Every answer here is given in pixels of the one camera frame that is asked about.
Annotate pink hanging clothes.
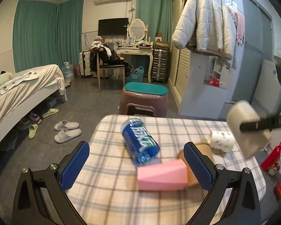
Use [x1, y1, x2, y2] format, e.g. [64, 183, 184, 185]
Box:
[228, 7, 245, 44]

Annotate white slipper near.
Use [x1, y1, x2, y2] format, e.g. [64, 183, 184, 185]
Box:
[54, 128, 82, 144]

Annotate white slipper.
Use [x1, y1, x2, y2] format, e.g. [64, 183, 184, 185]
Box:
[54, 120, 80, 131]
[54, 128, 82, 144]

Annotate green slipper near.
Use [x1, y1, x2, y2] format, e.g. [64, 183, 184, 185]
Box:
[28, 123, 38, 139]

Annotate teal curtain left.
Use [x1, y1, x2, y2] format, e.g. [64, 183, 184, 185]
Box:
[13, 0, 84, 72]

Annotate pink faceted cup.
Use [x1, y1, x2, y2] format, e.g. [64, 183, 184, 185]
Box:
[137, 159, 188, 191]

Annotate teal curtain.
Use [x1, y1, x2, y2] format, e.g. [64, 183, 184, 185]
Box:
[136, 0, 173, 43]
[13, 0, 84, 72]

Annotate sneaker under bed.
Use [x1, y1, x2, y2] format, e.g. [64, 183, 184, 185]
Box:
[17, 112, 42, 131]

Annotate wooden chair with clothes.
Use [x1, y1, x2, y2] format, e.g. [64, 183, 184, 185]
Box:
[90, 41, 130, 92]

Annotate white plastic cup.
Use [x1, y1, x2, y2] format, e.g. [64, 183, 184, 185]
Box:
[226, 100, 272, 160]

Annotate white puffer jacket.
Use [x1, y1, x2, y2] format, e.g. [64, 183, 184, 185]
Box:
[172, 0, 236, 60]

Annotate silver suitcase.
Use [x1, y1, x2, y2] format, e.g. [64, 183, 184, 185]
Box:
[151, 49, 170, 84]

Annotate teal curtain centre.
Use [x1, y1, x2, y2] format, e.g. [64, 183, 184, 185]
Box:
[136, 0, 173, 43]

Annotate white vanity desk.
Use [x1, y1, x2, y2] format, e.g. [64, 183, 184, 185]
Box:
[116, 47, 154, 83]

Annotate water jug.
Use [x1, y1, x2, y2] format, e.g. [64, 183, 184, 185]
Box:
[62, 61, 75, 81]

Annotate blue drink can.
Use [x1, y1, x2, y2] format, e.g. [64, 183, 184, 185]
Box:
[121, 118, 160, 164]

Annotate white green-leaf paper cup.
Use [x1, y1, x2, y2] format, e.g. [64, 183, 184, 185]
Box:
[207, 130, 236, 153]

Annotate bed with beige sheet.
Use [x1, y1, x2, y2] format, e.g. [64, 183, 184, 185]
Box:
[0, 64, 67, 142]

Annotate brown paper cup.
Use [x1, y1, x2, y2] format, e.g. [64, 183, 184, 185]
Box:
[177, 142, 214, 191]

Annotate black television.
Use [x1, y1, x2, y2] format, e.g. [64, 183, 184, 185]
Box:
[98, 18, 129, 36]

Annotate plaid table cloth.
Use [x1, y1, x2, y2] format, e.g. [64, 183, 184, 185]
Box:
[65, 114, 267, 225]

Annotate green slipper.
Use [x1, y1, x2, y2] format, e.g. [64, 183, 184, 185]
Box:
[42, 108, 59, 118]
[28, 123, 38, 139]

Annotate white slipper far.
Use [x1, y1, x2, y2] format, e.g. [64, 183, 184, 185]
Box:
[54, 120, 80, 131]

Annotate oval vanity mirror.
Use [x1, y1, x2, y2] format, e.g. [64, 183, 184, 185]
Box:
[128, 19, 146, 41]

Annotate teal laundry basket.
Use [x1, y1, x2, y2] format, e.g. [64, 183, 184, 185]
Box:
[125, 65, 144, 83]

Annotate purple stool teal top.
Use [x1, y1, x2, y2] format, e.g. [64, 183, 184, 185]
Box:
[119, 82, 168, 117]

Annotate green slipper far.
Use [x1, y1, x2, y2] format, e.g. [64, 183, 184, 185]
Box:
[42, 108, 59, 118]

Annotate white wardrobe cabinet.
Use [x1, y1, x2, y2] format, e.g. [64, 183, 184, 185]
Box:
[167, 0, 240, 119]

